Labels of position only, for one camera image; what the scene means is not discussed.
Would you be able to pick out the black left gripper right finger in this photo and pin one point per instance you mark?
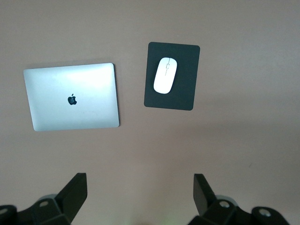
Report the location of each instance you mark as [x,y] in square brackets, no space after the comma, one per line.
[206,201]

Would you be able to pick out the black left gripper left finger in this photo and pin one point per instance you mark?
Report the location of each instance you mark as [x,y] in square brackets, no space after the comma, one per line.
[68,201]

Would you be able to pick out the white computer mouse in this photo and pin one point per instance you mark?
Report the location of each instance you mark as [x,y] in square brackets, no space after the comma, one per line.
[164,82]

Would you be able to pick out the black mouse pad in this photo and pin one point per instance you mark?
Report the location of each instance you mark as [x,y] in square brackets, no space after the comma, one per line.
[182,98]

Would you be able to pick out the silver closed laptop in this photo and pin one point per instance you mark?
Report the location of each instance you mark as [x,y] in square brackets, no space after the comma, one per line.
[70,82]

